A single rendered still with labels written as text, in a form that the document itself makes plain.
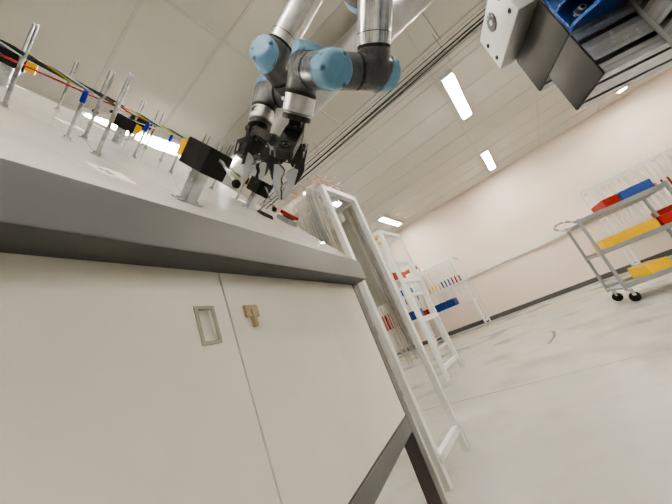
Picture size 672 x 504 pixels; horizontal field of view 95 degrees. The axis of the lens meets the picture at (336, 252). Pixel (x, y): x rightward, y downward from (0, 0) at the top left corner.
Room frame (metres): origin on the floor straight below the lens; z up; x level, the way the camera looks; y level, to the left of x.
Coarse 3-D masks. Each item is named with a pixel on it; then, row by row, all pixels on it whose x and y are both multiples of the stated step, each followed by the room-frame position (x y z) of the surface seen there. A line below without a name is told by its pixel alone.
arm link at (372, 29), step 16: (368, 0) 0.46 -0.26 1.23; (384, 0) 0.47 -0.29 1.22; (368, 16) 0.48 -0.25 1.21; (384, 16) 0.48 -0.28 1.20; (368, 32) 0.50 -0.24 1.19; (384, 32) 0.50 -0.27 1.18; (368, 48) 0.52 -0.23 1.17; (384, 48) 0.52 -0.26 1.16; (368, 64) 0.52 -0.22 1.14; (384, 64) 0.54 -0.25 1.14; (368, 80) 0.54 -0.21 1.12; (384, 80) 0.56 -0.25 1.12
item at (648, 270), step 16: (624, 192) 3.34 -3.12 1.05; (640, 192) 3.26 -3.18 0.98; (592, 208) 3.73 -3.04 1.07; (608, 208) 3.36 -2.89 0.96; (576, 224) 3.53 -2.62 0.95; (640, 224) 3.37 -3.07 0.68; (656, 224) 3.33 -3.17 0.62; (592, 240) 3.45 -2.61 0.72; (608, 240) 3.47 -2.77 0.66; (624, 240) 3.43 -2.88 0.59; (592, 256) 3.89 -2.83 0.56; (640, 272) 3.57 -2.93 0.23; (656, 272) 3.36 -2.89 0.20; (608, 288) 3.87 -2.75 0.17; (624, 288) 3.46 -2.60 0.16
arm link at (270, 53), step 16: (288, 0) 0.57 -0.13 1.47; (304, 0) 0.56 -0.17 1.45; (320, 0) 0.59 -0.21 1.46; (288, 16) 0.57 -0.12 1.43; (304, 16) 0.58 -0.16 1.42; (272, 32) 0.58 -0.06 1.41; (288, 32) 0.59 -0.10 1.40; (304, 32) 0.62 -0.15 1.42; (256, 48) 0.58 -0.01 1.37; (272, 48) 0.57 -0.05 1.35; (288, 48) 0.61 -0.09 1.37; (256, 64) 0.60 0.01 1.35; (272, 64) 0.60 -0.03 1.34; (288, 64) 0.65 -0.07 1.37; (272, 80) 0.65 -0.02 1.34
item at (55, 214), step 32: (0, 160) 0.19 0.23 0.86; (0, 192) 0.19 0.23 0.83; (32, 192) 0.21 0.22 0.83; (64, 192) 0.23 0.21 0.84; (96, 192) 0.26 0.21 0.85; (0, 224) 0.19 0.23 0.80; (32, 224) 0.21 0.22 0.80; (64, 224) 0.23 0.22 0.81; (96, 224) 0.25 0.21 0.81; (128, 224) 0.28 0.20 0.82; (160, 224) 0.32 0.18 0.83; (192, 224) 0.37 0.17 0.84; (224, 224) 0.43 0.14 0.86; (64, 256) 0.26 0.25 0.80; (96, 256) 0.28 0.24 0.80; (128, 256) 0.31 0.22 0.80; (160, 256) 0.33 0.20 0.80; (192, 256) 0.37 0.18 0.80; (224, 256) 0.41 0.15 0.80; (256, 256) 0.48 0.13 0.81; (288, 256) 0.57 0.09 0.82; (320, 256) 0.71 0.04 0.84
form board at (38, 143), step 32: (0, 96) 0.40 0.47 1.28; (32, 96) 0.60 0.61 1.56; (0, 128) 0.26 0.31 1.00; (32, 128) 0.33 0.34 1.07; (64, 128) 0.45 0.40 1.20; (96, 128) 0.68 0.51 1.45; (32, 160) 0.23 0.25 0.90; (64, 160) 0.29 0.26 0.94; (96, 160) 0.36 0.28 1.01; (128, 160) 0.49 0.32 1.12; (128, 192) 0.31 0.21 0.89; (160, 192) 0.40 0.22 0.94; (224, 192) 0.85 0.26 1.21; (256, 224) 0.60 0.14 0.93; (288, 224) 0.96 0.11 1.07
